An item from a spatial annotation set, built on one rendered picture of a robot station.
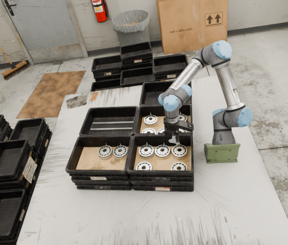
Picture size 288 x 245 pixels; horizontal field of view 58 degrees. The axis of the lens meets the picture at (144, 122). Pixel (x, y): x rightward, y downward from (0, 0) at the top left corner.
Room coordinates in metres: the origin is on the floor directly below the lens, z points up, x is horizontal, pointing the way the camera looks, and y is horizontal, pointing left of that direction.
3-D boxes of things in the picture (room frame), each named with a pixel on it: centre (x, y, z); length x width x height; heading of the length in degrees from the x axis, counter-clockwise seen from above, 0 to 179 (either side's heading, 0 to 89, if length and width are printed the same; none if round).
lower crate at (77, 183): (1.13, 0.32, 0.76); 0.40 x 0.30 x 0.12; 75
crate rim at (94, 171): (1.13, 0.32, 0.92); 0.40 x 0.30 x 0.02; 75
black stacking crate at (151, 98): (1.60, -0.22, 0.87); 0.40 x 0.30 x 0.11; 75
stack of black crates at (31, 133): (2.00, 1.20, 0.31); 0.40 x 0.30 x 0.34; 172
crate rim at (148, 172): (1.02, -0.07, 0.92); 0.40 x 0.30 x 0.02; 75
